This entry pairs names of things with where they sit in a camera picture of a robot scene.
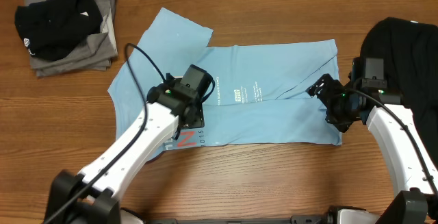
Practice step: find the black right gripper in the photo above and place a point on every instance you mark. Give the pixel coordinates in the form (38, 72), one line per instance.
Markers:
(342, 122)

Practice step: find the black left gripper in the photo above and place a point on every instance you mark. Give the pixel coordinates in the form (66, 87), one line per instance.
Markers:
(198, 120)

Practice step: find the light blue t-shirt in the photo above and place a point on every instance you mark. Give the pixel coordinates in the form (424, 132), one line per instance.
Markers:
(260, 93)

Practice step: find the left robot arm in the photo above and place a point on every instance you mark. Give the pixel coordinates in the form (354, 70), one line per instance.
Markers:
(94, 194)

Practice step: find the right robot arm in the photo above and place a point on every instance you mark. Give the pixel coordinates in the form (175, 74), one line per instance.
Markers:
(367, 98)

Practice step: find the black garment at right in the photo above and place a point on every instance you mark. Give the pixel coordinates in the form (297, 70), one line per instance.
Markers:
(409, 51)

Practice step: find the folded grey garment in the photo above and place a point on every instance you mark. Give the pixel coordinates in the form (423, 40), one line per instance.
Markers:
(94, 53)

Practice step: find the folded black polo shirt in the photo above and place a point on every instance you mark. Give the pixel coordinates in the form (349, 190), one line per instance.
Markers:
(51, 29)

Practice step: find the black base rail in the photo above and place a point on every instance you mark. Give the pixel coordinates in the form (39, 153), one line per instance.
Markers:
(296, 219)

